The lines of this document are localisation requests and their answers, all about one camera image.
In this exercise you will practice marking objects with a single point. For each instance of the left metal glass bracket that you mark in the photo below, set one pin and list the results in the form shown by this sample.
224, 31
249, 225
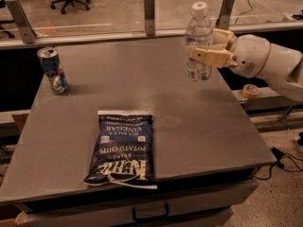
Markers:
26, 32

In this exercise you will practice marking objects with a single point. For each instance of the blue potato chips bag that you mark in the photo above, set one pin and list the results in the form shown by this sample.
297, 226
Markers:
123, 151

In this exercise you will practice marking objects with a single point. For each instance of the right metal glass bracket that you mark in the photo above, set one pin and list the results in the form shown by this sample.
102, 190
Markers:
223, 20

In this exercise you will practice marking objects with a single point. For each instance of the blue energy drink can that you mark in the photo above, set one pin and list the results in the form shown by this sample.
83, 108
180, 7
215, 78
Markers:
50, 62

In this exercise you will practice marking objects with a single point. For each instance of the metal glass rail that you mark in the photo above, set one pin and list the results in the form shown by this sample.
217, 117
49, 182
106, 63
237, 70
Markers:
126, 36

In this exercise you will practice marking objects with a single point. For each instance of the black drawer handle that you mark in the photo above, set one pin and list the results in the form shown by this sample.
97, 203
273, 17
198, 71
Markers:
150, 212

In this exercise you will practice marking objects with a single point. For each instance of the middle metal glass bracket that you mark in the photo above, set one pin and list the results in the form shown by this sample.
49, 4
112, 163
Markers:
149, 14

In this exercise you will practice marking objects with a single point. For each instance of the clear plastic water bottle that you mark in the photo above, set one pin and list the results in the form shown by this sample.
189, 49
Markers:
199, 32

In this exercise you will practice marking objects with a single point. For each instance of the metal glass bracket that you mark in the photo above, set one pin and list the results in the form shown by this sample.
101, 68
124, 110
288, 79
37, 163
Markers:
26, 32
149, 14
223, 20

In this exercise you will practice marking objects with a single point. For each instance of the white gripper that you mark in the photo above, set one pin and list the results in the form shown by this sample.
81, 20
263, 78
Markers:
251, 57

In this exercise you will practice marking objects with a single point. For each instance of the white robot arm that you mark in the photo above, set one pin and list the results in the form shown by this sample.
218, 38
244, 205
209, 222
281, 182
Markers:
283, 71

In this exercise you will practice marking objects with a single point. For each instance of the grey table drawer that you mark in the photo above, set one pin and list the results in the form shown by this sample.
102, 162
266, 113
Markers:
208, 206

